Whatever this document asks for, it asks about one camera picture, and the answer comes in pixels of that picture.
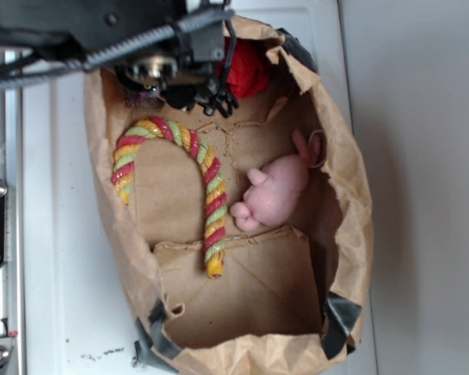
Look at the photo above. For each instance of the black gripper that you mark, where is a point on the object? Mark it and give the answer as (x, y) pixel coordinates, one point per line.
(181, 50)

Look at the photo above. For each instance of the pink plush bunny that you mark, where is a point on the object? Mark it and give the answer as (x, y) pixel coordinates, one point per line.
(275, 188)

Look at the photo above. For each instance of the aluminium frame rail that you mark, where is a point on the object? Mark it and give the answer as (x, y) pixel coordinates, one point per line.
(11, 263)

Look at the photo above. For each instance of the brown paper bag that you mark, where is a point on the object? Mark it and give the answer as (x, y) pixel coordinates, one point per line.
(292, 297)

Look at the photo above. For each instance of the red crumpled paper ball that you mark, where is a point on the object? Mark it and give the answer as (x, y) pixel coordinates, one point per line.
(250, 69)

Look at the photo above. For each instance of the twisted multicolour candy cane toy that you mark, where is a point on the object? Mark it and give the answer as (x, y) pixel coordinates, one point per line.
(127, 147)

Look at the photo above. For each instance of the brown rough rock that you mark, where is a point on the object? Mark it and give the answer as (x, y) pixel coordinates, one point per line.
(146, 100)

